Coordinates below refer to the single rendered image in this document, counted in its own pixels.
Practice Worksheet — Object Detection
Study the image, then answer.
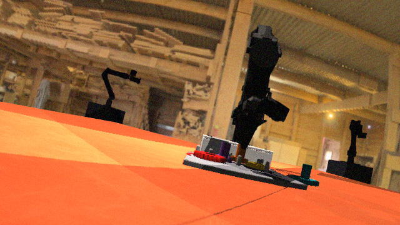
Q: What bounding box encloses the red gear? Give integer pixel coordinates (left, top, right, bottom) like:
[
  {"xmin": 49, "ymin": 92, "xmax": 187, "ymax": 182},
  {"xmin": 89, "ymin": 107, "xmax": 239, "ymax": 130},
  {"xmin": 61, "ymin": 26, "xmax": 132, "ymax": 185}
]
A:
[{"xmin": 193, "ymin": 150, "xmax": 226, "ymax": 163}]

